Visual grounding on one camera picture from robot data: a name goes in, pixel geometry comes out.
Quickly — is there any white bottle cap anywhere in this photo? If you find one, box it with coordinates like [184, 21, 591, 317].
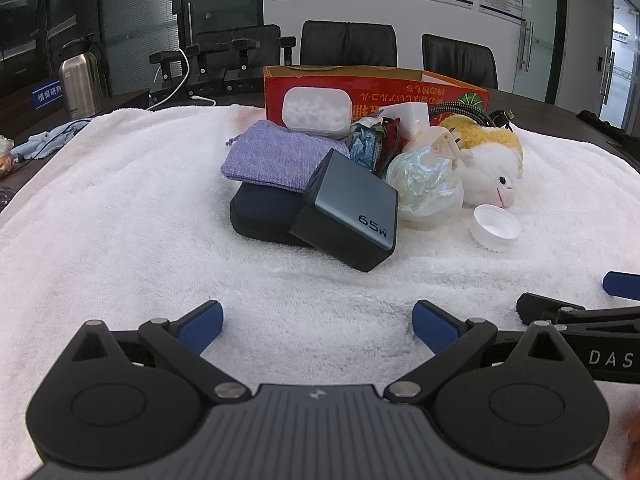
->
[470, 205, 522, 252]

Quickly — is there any sheep plush toy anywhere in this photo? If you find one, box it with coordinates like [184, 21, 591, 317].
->
[440, 114, 524, 209]

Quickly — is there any dark navy case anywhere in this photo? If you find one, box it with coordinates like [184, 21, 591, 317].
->
[229, 183, 309, 247]

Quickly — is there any iridescent plastic bag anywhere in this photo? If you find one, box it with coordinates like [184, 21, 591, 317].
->
[385, 126, 463, 230]

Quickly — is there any grey 65W charger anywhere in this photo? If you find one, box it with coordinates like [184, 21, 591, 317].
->
[290, 150, 398, 272]

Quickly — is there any red snack wrapper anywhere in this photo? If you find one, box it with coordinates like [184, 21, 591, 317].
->
[374, 117, 407, 177]

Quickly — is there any purple knit pouch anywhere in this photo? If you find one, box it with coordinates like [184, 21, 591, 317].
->
[220, 119, 348, 193]

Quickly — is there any blue snack packet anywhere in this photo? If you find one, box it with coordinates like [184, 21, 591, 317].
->
[348, 116, 386, 172]

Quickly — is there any white pill box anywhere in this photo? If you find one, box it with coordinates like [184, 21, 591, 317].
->
[281, 87, 352, 139]

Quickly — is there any person right hand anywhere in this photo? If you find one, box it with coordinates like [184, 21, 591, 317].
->
[627, 415, 640, 466]

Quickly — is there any white fluffy towel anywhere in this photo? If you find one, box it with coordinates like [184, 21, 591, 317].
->
[1, 105, 639, 479]

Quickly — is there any white paper box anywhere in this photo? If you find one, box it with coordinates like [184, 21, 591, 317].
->
[378, 102, 431, 140]

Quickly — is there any light blue cloth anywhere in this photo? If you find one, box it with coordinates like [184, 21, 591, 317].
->
[10, 118, 91, 162]

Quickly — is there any black office chair right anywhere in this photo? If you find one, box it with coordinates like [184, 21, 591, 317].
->
[421, 34, 498, 90]

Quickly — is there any black office chair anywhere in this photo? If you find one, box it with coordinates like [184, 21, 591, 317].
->
[299, 21, 397, 67]
[421, 34, 498, 90]
[195, 24, 281, 80]

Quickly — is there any red cardboard box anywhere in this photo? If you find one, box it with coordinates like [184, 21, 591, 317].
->
[262, 65, 489, 125]

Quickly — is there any black stand rack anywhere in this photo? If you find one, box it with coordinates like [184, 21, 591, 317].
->
[149, 26, 297, 107]

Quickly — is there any steel thermos jug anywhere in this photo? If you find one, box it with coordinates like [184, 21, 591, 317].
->
[58, 52, 103, 120]

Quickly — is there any black office chair left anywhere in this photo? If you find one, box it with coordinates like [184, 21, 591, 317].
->
[195, 24, 281, 80]

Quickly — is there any black office chair middle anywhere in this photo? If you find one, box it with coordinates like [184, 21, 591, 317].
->
[299, 21, 397, 67]

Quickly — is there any white charging cable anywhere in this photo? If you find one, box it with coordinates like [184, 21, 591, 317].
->
[144, 46, 217, 112]

